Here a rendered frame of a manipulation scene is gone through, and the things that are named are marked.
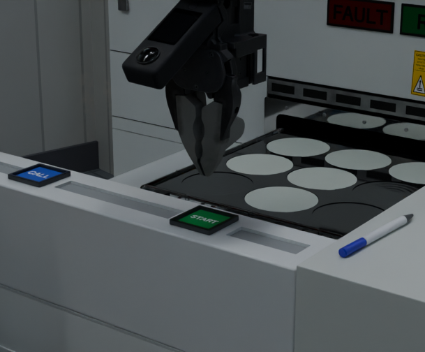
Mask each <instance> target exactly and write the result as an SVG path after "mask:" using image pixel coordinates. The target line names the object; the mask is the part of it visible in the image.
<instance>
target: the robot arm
mask: <svg viewBox="0 0 425 352"><path fill-rule="evenodd" d="M260 49H262V71H261V72H259V73H257V65H258V50H260ZM266 68H267V35H266V34H259V33H255V32H254V0H180V1H179V2H178V4H177V5H176V6H175V7H174V8H173V9H172V10H171V11H170V12H169V13H168V14H167V15H166V16H165V17H164V18H163V20H162V21H161V22H160V23H159V24H158V25H157V26H156V27H155V29H154V30H153V31H152V32H151V33H150V34H149V35H148V36H147V37H146V38H145V39H144V40H143V41H142V42H141V43H140V45H139V46H138V47H137V48H136V49H135V50H134V51H133V52H132V54H131V55H130V56H129V57H128V58H127V59H126V60H125V61H124V63H123V64H122V69H123V71H124V74H125V76H126V79H127V81H129V82H132V83H135V84H138V85H143V86H146V87H151V88H154V89H162V88H164V86H165V95H166V100H167V105H168V108H169V110H170V114H171V117H172V121H173V123H174V127H175V129H176V130H177V131H178V132H179V136H180V138H181V141H182V143H183V145H184V147H185V149H186V151H187V153H188V155H189V156H190V158H191V160H192V162H193V164H194V165H195V167H196V168H197V171H198V172H199V173H200V174H201V175H204V176H206V177H208V176H210V175H211V174H212V173H213V172H214V171H215V169H217V167H218V165H219V164H220V162H221V160H222V158H223V155H224V153H225V150H226V149H227V148H228V147H229V146H231V145H232V144H233V143H234V142H236V141H237V140H238V139H240V137H241V136H242V135H243V133H244V128H245V123H244V120H243V119H242V118H240V117H237V114H238V112H239V109H240V105H241V91H240V89H241V88H244V87H247V86H248V84H251V83H252V85H256V84H258V83H261V82H264V81H266ZM205 93H206V95H207V97H208V98H210V99H212V98H213V99H214V101H213V102H211V103H210V104H208V105H207V102H206V95H205Z"/></svg>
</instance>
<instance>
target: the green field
mask: <svg viewBox="0 0 425 352"><path fill-rule="evenodd" d="M402 32H405V33H411V34H421V35H425V8H415V7H408V6H404V7H403V26H402Z"/></svg>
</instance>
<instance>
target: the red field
mask: <svg viewBox="0 0 425 352"><path fill-rule="evenodd" d="M391 13H392V5H389V4H382V3H369V2H363V1H351V0H329V23H332V24H342V25H348V26H354V27H366V28H372V29H382V30H388V31H390V26H391Z"/></svg>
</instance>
